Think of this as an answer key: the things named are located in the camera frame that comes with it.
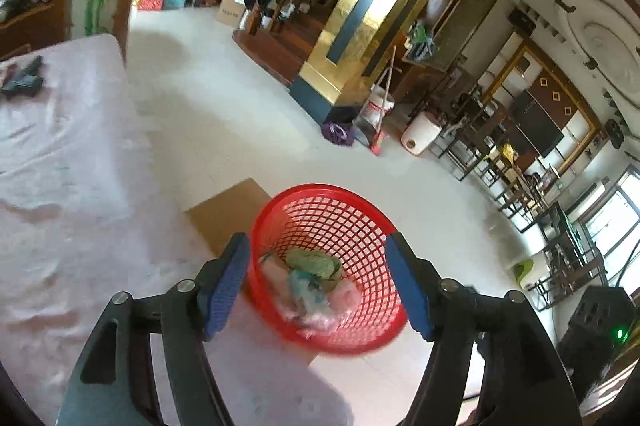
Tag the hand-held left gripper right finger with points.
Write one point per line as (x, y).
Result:
(410, 286)

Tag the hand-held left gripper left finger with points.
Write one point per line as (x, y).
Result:
(225, 286)

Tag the pink white plastic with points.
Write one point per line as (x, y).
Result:
(340, 303)

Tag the light blue plastic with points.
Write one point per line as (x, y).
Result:
(306, 287)

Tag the green towel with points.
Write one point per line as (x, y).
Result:
(312, 262)

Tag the red plastic basket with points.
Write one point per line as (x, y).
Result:
(320, 216)

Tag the flat cardboard box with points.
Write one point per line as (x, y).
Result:
(225, 216)

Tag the green white stool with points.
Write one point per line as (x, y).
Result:
(526, 273)

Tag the red broom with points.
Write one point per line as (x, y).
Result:
(377, 140)

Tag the row of dark wooden chairs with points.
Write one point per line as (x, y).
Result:
(525, 191)

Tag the grey dustpan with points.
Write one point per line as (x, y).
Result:
(365, 128)

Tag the white plastic bucket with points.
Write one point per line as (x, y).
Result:
(380, 105)

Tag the black television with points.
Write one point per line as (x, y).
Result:
(537, 123)

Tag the wooden staircase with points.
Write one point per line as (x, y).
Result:
(285, 40)

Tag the black toy pistol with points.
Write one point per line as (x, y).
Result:
(22, 80)

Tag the wooden sideboard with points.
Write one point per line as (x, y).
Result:
(30, 25)

